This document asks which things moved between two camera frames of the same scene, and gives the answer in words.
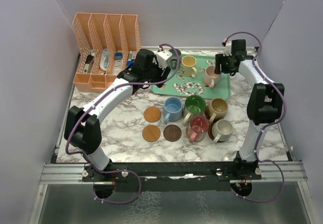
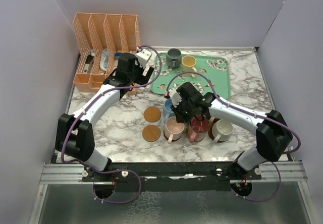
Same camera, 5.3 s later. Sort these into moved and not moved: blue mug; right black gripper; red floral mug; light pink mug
Moved: right black gripper; light pink mug
Not moved: red floral mug; blue mug
